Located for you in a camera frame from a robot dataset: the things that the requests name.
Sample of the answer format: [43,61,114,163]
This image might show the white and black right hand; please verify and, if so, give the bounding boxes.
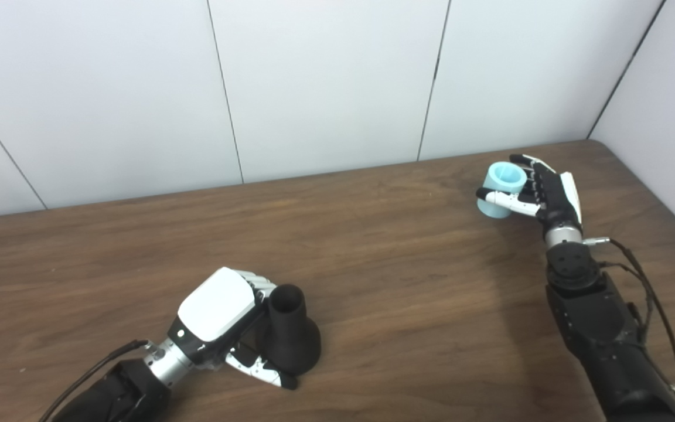
[476,154,583,230]

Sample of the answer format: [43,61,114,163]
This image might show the white and black left hand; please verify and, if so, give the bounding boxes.
[168,267,298,390]

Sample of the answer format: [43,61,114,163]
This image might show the light-blue short hose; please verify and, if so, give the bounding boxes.
[477,162,528,219]

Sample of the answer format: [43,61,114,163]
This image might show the black funnel-shaped nozzle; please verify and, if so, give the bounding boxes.
[261,284,322,377]

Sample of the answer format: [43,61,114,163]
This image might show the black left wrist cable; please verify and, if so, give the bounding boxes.
[39,339,149,422]

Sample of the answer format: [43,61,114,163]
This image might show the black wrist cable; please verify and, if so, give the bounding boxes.
[584,236,675,414]
[39,339,149,422]

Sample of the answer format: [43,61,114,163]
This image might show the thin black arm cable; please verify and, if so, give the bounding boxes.
[598,261,653,343]

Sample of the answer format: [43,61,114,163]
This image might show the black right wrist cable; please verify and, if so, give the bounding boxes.
[584,236,675,414]

